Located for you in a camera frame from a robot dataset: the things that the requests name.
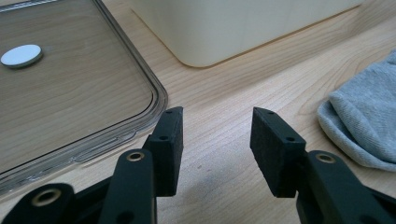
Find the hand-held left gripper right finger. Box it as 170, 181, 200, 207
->
249, 106, 396, 224

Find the cream compartment storage box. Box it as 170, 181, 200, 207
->
129, 0, 365, 68

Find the grey sock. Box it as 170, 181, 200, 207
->
317, 49, 396, 173

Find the transparent plastic box lid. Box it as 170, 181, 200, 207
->
0, 0, 169, 196

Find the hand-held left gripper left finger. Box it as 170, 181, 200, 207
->
98, 106, 185, 224

